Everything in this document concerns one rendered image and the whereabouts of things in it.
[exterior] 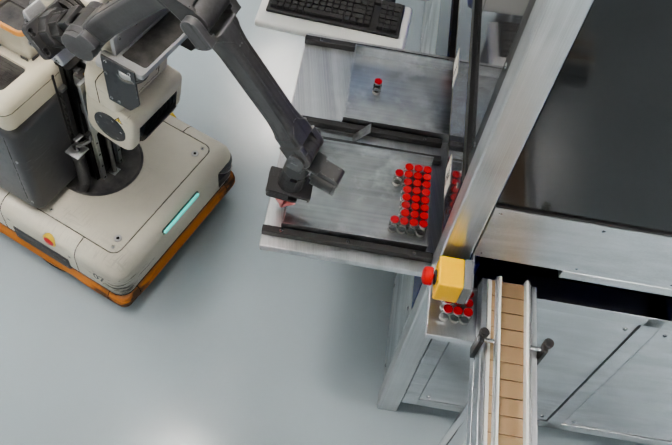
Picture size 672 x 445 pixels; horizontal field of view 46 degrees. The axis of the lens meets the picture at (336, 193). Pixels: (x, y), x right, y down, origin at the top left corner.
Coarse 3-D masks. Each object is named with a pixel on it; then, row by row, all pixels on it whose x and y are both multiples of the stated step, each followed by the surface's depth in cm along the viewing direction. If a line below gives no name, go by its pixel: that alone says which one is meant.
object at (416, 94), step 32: (352, 64) 213; (384, 64) 218; (416, 64) 219; (448, 64) 218; (352, 96) 211; (384, 96) 212; (416, 96) 213; (448, 96) 214; (384, 128) 204; (416, 128) 202; (448, 128) 208
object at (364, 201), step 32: (352, 160) 199; (384, 160) 200; (416, 160) 199; (320, 192) 193; (352, 192) 193; (384, 192) 194; (288, 224) 183; (320, 224) 188; (352, 224) 188; (384, 224) 189
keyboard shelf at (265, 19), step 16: (256, 16) 235; (272, 16) 235; (288, 16) 236; (288, 32) 235; (304, 32) 234; (320, 32) 234; (336, 32) 234; (352, 32) 235; (400, 32) 237; (400, 48) 233
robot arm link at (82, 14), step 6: (72, 6) 169; (78, 6) 167; (72, 12) 166; (78, 12) 167; (84, 12) 165; (90, 12) 164; (66, 18) 165; (72, 18) 166; (78, 18) 164; (84, 18) 164; (60, 24) 166; (66, 24) 165; (78, 24) 163
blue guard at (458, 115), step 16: (464, 0) 208; (464, 16) 202; (464, 32) 197; (464, 48) 192; (464, 64) 187; (464, 80) 182; (464, 96) 178; (464, 112) 174; (464, 128) 170; (448, 160) 186; (448, 192) 177; (448, 208) 173
